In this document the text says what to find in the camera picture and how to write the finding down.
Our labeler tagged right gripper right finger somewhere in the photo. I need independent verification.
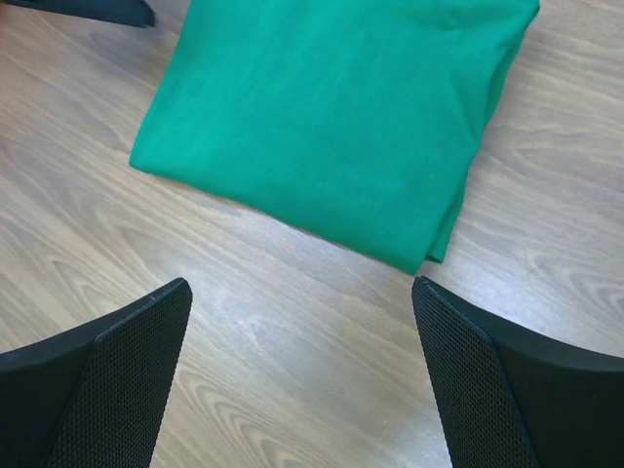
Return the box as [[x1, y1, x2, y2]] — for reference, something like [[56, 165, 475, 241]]
[[411, 276, 623, 467]]

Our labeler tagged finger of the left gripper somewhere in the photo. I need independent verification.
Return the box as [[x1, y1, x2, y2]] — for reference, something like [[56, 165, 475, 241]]
[[9, 0, 156, 28]]

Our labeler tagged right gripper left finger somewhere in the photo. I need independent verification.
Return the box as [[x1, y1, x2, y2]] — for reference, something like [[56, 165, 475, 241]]
[[1, 278, 191, 467]]

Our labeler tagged green t-shirt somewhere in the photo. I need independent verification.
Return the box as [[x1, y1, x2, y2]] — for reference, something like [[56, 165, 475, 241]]
[[130, 1, 540, 274]]

